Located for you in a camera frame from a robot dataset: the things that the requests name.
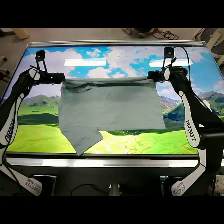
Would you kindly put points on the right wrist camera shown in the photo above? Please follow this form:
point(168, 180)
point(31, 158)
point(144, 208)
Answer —
point(168, 55)

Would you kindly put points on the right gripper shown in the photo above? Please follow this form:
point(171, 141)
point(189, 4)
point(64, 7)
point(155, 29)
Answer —
point(155, 75)

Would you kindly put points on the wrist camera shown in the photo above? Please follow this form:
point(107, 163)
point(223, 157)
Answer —
point(168, 55)
point(40, 58)

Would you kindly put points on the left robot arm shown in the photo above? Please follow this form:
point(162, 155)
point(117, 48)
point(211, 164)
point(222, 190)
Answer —
point(13, 100)

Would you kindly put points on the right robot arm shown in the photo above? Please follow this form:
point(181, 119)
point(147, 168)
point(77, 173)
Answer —
point(193, 110)

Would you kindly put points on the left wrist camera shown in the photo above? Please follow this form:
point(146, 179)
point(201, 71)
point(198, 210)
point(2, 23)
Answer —
point(40, 58)

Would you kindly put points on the grey T-shirt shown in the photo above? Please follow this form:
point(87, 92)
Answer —
point(110, 106)

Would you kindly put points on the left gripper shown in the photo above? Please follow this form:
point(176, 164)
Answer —
point(53, 78)

